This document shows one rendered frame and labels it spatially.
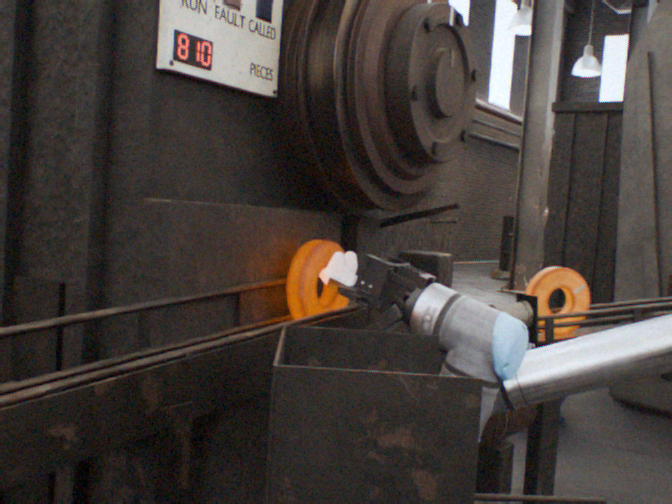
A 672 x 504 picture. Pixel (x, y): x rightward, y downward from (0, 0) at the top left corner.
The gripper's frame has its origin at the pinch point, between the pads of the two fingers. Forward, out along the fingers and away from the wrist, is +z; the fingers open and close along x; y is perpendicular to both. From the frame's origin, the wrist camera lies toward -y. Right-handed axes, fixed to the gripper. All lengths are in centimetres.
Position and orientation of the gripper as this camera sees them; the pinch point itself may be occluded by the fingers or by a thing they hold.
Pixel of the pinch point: (321, 274)
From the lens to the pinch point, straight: 132.7
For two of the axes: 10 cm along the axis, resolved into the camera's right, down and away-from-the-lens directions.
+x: -5.4, 0.2, -8.4
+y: 2.9, -9.4, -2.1
